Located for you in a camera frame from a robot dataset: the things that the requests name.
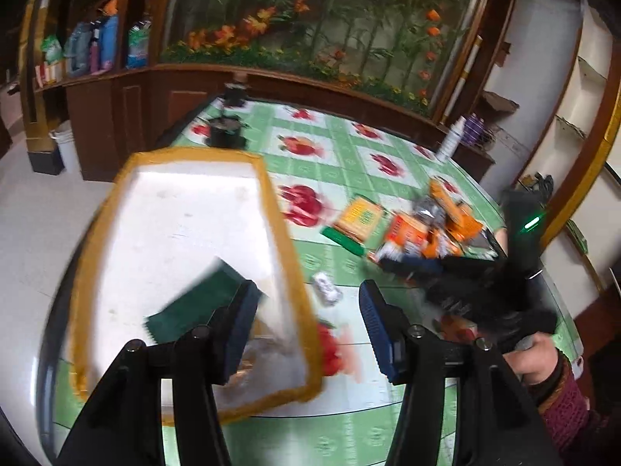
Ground dark green snack packet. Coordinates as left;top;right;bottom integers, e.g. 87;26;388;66
145;258;246;344

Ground green yellow cracker pack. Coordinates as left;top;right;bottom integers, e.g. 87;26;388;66
321;195;384;257

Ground red patterned sleeve forearm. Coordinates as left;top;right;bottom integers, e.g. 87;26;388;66
527;349;606;456

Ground person right hand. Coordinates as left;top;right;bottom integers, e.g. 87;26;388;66
504;332;558;386

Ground small white wrapped snack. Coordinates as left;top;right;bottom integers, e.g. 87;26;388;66
312;271;343;306

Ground large orange cracker pack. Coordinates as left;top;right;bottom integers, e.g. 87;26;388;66
429;178;483;243

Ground clear grey snack packet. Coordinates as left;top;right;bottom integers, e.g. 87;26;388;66
413;196;446;228

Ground yellow storage box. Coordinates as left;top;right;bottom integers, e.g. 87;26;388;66
68;146;322;423

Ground white spray bottle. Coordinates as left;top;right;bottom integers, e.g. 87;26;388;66
436;116;466;163

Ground purple bottles on shelf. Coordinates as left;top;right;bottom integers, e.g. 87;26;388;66
462;113;485;146

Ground black holder near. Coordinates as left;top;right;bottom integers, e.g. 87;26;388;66
206;115;246;150

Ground black holder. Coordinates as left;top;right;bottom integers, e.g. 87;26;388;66
223;71;247;108
206;115;246;150

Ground black holder far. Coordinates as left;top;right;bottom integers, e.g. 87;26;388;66
223;71;247;108

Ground white bucket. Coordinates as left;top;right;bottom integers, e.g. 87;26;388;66
49;120;81;174

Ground blue bottles on shelf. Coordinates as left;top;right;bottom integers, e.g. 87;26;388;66
63;15;119;78

